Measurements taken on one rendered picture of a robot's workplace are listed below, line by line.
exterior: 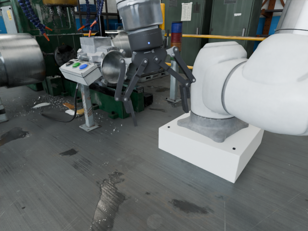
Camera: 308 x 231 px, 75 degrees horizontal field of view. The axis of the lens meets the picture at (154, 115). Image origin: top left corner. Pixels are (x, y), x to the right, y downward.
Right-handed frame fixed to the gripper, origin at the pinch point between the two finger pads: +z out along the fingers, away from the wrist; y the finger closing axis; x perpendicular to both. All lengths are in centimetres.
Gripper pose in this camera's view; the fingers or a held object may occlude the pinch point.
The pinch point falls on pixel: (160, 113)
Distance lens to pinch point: 52.0
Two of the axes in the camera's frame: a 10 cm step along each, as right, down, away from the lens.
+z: 1.9, 9.0, 3.9
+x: 1.8, 3.6, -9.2
